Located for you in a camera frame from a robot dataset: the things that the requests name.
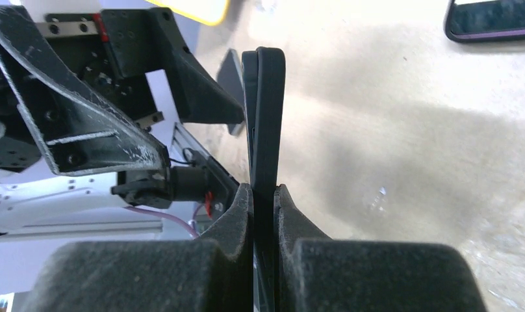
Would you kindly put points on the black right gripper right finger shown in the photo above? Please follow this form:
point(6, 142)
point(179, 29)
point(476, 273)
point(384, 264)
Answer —
point(317, 273)

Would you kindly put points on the white whiteboard with red writing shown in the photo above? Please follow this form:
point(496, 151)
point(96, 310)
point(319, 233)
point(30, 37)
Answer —
point(207, 12)

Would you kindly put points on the black phone case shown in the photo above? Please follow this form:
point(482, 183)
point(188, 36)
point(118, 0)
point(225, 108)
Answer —
point(264, 86)
point(485, 21)

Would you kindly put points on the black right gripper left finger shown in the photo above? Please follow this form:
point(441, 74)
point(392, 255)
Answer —
point(213, 272)

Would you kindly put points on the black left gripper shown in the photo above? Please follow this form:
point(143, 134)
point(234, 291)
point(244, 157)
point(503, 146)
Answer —
point(62, 101)

